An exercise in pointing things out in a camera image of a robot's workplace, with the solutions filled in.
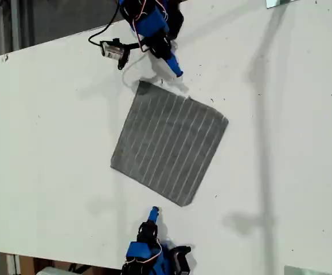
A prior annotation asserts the grey striped square towel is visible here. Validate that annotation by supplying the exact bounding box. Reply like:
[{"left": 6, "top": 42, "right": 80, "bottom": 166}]
[{"left": 110, "top": 80, "right": 229, "bottom": 207}]

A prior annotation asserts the white object under table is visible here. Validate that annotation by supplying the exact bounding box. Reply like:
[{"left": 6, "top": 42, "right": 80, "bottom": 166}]
[{"left": 38, "top": 266, "right": 71, "bottom": 275}]

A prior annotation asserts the grey table leg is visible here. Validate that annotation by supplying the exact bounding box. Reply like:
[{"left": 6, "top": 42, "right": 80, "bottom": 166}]
[{"left": 6, "top": 253, "right": 21, "bottom": 275}]

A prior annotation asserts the grey vertical metal bar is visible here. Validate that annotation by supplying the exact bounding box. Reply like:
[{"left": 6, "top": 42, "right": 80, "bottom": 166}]
[{"left": 9, "top": 0, "right": 21, "bottom": 53}]

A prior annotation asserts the black camera stalk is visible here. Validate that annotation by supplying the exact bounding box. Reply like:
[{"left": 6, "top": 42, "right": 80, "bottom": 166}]
[{"left": 122, "top": 42, "right": 144, "bottom": 53}]

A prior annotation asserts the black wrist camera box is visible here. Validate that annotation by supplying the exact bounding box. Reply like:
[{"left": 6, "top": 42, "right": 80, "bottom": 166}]
[
  {"left": 100, "top": 38, "right": 131, "bottom": 70},
  {"left": 170, "top": 245, "right": 192, "bottom": 275}
]

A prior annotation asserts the thin white wire loop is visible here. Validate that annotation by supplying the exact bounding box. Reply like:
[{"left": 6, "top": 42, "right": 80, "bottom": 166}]
[{"left": 122, "top": 54, "right": 148, "bottom": 87}]

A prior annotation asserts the black camera cable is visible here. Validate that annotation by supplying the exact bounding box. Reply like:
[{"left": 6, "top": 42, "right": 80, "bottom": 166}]
[{"left": 88, "top": 2, "right": 120, "bottom": 48}]

